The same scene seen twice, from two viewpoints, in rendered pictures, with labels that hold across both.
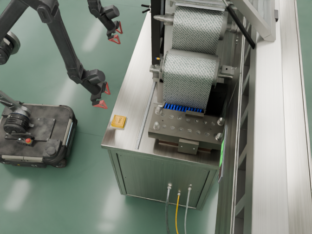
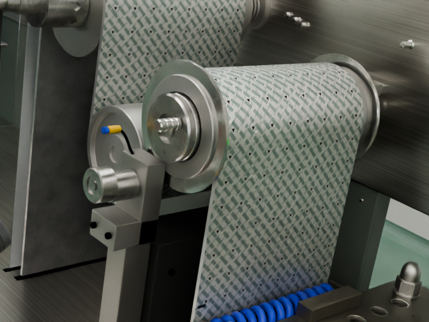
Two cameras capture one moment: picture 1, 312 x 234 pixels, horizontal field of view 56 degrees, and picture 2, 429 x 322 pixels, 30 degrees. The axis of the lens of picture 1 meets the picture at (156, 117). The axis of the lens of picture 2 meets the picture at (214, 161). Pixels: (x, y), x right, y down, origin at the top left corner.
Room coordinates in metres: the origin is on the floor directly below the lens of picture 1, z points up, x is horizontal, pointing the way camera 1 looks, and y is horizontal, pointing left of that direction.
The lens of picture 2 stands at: (0.51, 0.63, 1.51)
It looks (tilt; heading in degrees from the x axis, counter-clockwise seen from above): 19 degrees down; 304
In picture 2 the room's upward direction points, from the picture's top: 9 degrees clockwise
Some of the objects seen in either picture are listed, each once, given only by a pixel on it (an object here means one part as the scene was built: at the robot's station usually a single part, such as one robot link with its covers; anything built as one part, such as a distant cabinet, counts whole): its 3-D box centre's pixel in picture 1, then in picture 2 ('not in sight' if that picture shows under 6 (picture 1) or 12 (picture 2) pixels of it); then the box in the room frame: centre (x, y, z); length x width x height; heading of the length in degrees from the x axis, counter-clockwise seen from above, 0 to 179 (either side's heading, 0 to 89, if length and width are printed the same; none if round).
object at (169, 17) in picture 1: (170, 19); (55, 1); (1.26, -0.08, 1.33); 0.06 x 0.06 x 0.06; 78
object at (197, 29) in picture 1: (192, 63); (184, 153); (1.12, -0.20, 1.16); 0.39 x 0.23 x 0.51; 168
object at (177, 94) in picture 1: (185, 96); (275, 242); (0.93, -0.15, 1.11); 0.23 x 0.01 x 0.18; 78
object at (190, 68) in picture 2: (165, 66); (182, 126); (1.02, -0.05, 1.25); 0.15 x 0.01 x 0.15; 168
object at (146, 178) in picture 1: (188, 55); not in sight; (1.93, -0.29, 0.43); 2.52 x 0.64 x 0.86; 168
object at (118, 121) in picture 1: (118, 121); not in sight; (0.91, 0.21, 0.91); 0.07 x 0.07 x 0.02; 78
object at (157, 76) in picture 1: (159, 85); (115, 278); (1.06, -0.02, 1.05); 0.06 x 0.05 x 0.31; 78
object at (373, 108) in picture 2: (217, 73); (332, 110); (0.96, -0.30, 1.25); 0.15 x 0.01 x 0.15; 168
